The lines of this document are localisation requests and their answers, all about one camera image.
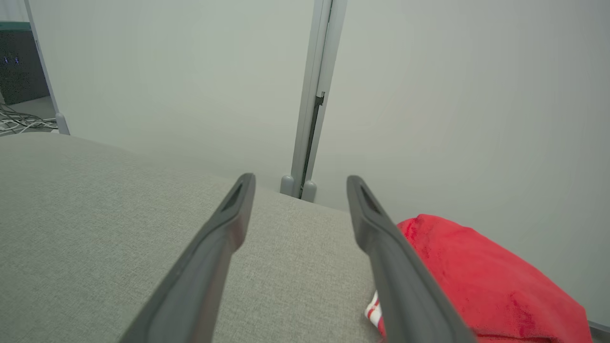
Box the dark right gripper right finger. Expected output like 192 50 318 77
346 175 477 343

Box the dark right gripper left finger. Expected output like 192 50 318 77
119 172 256 343

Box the red Bulls 23 jersey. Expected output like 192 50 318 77
365 214 594 343

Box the dark cabinet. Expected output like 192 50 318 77
0 21 51 105

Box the bundle of floor cables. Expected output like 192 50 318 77
0 102 59 137

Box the grey partition joint post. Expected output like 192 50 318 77
280 0 348 203

